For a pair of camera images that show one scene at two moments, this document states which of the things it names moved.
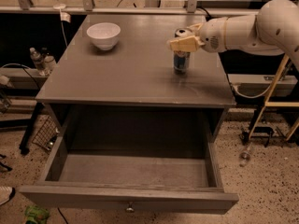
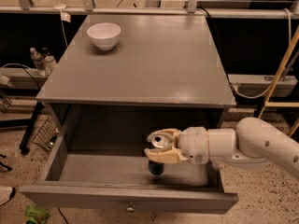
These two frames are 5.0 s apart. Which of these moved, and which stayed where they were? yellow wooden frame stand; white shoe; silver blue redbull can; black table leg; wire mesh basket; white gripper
Moved: white gripper; silver blue redbull can
Stayed: wire mesh basket; yellow wooden frame stand; black table leg; white shoe
